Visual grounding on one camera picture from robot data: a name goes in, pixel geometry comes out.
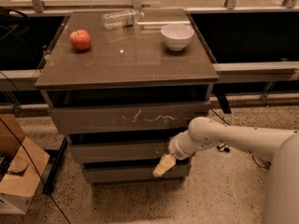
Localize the grey drawer cabinet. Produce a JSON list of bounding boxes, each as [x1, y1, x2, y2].
[[36, 9, 218, 172]]

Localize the black power adapter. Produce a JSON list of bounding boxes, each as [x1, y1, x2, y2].
[[217, 144, 231, 153]]

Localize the black cable left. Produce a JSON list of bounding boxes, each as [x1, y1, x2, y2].
[[0, 71, 72, 224]]

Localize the grey drawer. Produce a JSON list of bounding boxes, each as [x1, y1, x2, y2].
[[68, 139, 169, 163], [82, 163, 191, 183], [50, 102, 209, 134]]

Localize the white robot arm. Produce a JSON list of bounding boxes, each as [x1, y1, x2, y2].
[[153, 117, 299, 224]]

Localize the black floor cable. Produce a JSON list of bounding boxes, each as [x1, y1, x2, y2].
[[209, 107, 271, 170]]

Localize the black metal floor bar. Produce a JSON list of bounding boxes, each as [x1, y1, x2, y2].
[[43, 138, 67, 195]]

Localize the grey top drawer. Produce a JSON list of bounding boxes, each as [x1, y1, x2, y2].
[[50, 102, 209, 134]]

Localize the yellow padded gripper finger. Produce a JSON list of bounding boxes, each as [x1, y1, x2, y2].
[[152, 154, 176, 177]]

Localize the red apple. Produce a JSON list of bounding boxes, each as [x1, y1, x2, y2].
[[69, 30, 92, 51]]

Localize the grey bottom drawer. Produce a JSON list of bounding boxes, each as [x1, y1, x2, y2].
[[82, 163, 191, 183]]

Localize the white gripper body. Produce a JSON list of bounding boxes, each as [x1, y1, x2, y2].
[[168, 133, 195, 160]]

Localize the white ceramic bowl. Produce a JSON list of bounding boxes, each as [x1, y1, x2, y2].
[[161, 24, 194, 50]]

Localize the brown cardboard box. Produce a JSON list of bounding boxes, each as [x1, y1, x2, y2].
[[0, 115, 50, 214]]

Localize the clear plastic water bottle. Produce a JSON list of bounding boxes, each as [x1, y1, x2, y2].
[[102, 9, 145, 30]]

